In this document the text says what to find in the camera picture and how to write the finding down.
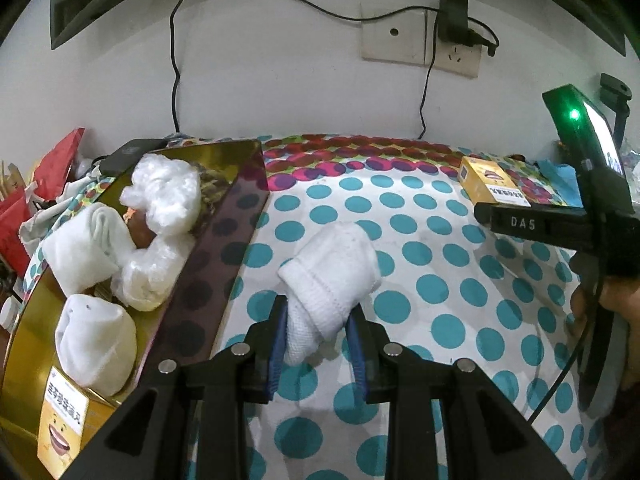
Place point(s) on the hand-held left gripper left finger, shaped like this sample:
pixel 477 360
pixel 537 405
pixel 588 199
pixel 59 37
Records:
pixel 275 355

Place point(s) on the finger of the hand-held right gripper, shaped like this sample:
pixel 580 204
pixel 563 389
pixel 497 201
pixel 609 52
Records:
pixel 486 216

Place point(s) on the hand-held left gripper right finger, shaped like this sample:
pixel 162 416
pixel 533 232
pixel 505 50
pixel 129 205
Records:
pixel 356 355

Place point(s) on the white sock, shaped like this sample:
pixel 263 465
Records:
pixel 82 245
pixel 330 270
pixel 95 345

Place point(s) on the gold metal tin tray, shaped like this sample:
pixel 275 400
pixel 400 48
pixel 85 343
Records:
pixel 215 260

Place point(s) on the brown round object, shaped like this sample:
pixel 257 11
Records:
pixel 141 232

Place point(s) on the yellow smiling face medicine box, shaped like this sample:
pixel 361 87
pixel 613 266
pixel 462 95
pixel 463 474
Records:
pixel 62 420

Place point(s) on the person's right forearm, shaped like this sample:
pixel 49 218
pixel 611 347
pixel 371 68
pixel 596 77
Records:
pixel 625 450

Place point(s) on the person's right hand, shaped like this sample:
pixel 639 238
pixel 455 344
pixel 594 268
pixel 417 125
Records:
pixel 625 297

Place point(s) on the polka dot tablecloth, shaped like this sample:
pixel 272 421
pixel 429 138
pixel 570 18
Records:
pixel 450 285

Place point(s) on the clear plastic bag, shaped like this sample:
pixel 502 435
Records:
pixel 150 270
pixel 160 195

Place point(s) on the black set-top box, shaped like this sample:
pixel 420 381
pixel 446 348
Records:
pixel 132 152

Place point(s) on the white cloth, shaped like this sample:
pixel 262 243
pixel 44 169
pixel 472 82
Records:
pixel 55 210

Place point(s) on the white lid plastic jar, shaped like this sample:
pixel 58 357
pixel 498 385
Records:
pixel 7 312

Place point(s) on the red paper bag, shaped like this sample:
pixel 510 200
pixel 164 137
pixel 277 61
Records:
pixel 60 160

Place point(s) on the cardboard box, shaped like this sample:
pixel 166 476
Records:
pixel 10 180

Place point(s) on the black wall bracket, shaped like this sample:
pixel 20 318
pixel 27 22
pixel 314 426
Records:
pixel 614 95

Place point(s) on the white wall socket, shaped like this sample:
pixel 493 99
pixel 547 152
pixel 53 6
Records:
pixel 395 32

